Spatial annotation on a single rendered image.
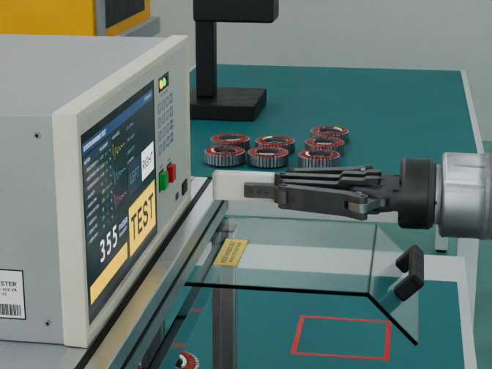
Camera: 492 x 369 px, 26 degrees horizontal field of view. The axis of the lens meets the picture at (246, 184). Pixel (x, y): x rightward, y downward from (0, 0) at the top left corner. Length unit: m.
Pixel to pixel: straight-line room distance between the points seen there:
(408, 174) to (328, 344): 0.74
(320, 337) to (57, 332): 0.95
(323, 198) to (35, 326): 0.33
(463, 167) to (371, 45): 5.19
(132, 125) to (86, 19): 3.57
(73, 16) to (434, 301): 2.92
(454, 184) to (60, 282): 0.41
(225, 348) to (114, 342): 0.54
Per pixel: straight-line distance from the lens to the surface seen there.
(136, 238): 1.07
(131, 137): 1.04
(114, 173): 0.98
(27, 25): 4.69
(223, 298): 1.44
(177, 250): 1.15
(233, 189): 1.15
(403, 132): 3.28
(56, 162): 0.88
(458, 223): 1.10
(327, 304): 1.96
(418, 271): 1.26
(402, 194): 1.10
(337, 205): 1.09
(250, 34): 6.34
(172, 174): 1.19
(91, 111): 0.90
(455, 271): 2.16
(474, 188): 1.10
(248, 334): 1.83
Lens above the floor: 1.50
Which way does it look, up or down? 16 degrees down
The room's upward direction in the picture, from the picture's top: straight up
